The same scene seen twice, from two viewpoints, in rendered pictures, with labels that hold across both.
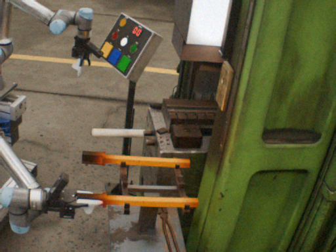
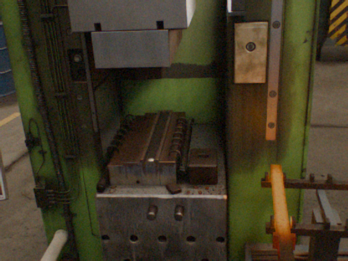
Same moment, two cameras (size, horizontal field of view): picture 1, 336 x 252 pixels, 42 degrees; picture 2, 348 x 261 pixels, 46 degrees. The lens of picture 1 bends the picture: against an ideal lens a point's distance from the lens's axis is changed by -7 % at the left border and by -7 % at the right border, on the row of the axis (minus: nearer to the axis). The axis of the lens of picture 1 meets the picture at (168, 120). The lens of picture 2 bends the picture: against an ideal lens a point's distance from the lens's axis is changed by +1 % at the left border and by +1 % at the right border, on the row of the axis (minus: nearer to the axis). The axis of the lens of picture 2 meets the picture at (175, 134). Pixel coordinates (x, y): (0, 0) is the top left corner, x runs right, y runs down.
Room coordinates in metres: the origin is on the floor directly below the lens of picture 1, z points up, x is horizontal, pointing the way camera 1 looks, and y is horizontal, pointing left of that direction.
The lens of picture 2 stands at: (1.41, 0.96, 1.52)
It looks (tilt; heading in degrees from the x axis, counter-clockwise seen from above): 23 degrees down; 291
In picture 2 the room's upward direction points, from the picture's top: 3 degrees counter-clockwise
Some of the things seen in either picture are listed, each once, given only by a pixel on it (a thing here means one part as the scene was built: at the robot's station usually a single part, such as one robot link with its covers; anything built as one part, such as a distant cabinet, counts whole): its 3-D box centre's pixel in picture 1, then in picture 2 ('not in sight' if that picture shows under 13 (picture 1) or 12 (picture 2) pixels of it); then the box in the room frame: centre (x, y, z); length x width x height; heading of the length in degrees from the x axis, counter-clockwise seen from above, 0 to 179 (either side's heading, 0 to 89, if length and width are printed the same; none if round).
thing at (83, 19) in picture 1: (84, 19); not in sight; (2.24, 0.51, 1.23); 0.09 x 0.08 x 0.11; 88
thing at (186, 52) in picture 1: (223, 44); (143, 35); (1.94, -0.19, 1.32); 0.42 x 0.20 x 0.10; 105
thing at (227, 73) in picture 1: (224, 85); (250, 53); (1.62, -0.19, 1.27); 0.09 x 0.02 x 0.17; 15
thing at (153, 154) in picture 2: (212, 110); (158, 133); (1.92, -0.19, 0.99); 0.42 x 0.05 x 0.01; 105
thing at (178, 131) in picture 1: (186, 136); (203, 165); (1.73, -0.09, 0.95); 0.12 x 0.08 x 0.06; 105
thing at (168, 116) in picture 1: (209, 114); (152, 142); (1.94, -0.19, 0.96); 0.42 x 0.20 x 0.09; 105
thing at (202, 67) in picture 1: (230, 62); (155, 57); (1.93, -0.23, 1.24); 0.30 x 0.07 x 0.06; 105
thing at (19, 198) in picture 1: (16, 198); not in sight; (1.16, 0.49, 0.94); 0.11 x 0.08 x 0.09; 101
